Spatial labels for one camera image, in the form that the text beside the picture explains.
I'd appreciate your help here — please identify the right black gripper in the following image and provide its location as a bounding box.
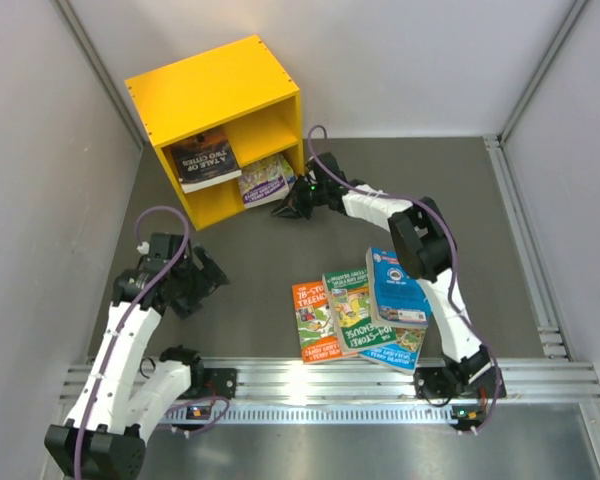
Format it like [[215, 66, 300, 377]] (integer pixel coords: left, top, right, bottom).
[[272, 174, 329, 220]]

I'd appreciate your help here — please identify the purple 52-storey treehouse book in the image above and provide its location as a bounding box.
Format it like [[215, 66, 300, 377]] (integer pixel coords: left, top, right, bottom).
[[237, 153, 296, 209]]

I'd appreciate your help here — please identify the dark Tale of Two Cities book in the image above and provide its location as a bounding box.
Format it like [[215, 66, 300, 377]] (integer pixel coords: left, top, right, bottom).
[[170, 126, 242, 193]]

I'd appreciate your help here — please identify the blue thick paperback book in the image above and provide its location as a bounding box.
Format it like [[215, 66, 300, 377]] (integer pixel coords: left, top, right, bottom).
[[366, 247, 432, 329]]

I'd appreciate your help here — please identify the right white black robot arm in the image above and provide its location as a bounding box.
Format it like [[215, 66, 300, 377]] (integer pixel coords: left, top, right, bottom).
[[272, 153, 502, 399]]

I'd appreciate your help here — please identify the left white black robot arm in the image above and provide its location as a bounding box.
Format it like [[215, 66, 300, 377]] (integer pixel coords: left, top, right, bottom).
[[44, 233, 236, 479]]

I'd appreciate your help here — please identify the green 104-storey treehouse book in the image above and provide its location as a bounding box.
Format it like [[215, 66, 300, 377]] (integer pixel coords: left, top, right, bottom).
[[322, 267, 397, 354]]

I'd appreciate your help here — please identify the yellow wooden shelf box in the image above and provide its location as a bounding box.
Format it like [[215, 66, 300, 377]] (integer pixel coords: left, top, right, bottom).
[[125, 35, 304, 230]]

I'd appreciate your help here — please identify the orange 78-storey treehouse book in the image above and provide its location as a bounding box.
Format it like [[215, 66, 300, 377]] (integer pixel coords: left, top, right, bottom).
[[292, 281, 355, 364]]

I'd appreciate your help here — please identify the light blue treehouse book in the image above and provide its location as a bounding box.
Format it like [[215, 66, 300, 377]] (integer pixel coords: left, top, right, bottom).
[[358, 310, 428, 374]]

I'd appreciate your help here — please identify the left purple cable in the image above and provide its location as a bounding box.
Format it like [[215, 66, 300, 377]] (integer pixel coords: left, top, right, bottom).
[[74, 205, 231, 480]]

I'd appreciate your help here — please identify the purple cable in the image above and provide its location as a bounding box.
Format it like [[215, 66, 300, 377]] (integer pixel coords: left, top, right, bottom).
[[74, 205, 231, 480], [307, 124, 504, 435]]

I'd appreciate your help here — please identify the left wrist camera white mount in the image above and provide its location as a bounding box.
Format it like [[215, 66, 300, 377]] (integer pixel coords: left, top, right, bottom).
[[136, 241, 151, 255]]

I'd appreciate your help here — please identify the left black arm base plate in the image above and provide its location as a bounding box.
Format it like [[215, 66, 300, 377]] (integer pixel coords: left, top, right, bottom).
[[199, 367, 238, 399]]

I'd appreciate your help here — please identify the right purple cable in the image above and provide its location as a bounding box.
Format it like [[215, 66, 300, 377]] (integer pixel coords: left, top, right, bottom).
[[307, 124, 504, 435]]

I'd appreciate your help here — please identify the aluminium mounting rail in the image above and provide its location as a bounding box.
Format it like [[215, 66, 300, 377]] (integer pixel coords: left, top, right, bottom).
[[59, 357, 600, 426]]

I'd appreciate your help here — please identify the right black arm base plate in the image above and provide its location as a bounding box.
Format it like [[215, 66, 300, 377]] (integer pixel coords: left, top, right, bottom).
[[414, 367, 496, 404]]

